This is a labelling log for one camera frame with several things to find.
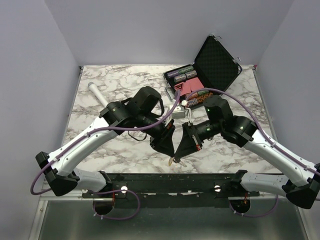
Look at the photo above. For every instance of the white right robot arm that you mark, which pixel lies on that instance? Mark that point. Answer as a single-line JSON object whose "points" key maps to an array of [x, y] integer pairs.
{"points": [[299, 180]]}

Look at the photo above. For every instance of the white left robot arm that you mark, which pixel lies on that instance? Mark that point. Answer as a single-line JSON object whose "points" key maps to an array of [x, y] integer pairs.
{"points": [[133, 114]]}

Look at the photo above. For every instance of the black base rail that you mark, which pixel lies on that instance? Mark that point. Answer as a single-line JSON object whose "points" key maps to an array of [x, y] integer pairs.
{"points": [[171, 190]]}

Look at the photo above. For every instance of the blue orange chip row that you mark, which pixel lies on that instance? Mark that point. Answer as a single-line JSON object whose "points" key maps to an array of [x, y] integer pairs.
{"points": [[198, 101]]}

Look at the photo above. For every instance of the red playing card deck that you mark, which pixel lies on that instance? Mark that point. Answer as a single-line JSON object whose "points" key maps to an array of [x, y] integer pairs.
{"points": [[189, 86]]}

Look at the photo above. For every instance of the brown green chip row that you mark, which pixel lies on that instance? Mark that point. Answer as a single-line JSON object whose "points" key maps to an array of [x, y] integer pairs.
{"points": [[198, 94]]}

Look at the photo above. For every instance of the white cylindrical tube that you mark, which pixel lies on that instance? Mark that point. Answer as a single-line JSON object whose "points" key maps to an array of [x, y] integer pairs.
{"points": [[94, 89]]}

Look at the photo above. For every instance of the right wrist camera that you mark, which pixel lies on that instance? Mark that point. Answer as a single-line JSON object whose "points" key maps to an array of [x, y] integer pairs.
{"points": [[187, 111]]}

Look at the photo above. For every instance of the yellow key tag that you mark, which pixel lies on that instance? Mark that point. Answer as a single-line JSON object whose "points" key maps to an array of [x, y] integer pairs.
{"points": [[170, 161]]}

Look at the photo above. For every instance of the black poker chip case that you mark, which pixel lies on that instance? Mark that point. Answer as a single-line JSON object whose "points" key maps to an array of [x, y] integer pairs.
{"points": [[214, 65]]}

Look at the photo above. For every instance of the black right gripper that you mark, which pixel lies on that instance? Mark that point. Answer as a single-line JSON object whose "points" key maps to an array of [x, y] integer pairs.
{"points": [[188, 143]]}

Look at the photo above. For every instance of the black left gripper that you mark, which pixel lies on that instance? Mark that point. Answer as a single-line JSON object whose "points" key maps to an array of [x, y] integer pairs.
{"points": [[163, 142]]}

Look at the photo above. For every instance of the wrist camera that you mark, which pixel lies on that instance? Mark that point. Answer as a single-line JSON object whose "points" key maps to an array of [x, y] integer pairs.
{"points": [[187, 111], [179, 112]]}

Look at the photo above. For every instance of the purple green chip row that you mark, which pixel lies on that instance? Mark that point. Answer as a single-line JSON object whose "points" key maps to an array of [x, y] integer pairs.
{"points": [[180, 71]]}

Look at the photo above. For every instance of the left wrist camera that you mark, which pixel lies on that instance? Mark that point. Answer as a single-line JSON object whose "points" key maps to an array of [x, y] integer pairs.
{"points": [[179, 112]]}

